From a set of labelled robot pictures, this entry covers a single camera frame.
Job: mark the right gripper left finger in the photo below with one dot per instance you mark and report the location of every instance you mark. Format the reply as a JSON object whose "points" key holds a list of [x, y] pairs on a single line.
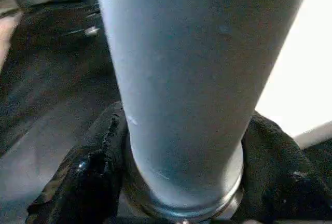
{"points": [[88, 177]]}

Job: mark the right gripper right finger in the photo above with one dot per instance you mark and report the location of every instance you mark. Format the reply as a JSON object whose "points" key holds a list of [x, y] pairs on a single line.
{"points": [[285, 177]]}

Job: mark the white plastic table top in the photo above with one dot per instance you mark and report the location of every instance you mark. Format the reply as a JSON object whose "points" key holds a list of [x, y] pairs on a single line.
{"points": [[306, 58]]}

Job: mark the white plastic table leg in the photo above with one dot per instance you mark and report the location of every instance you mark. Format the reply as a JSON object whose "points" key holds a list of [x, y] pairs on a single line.
{"points": [[197, 79]]}

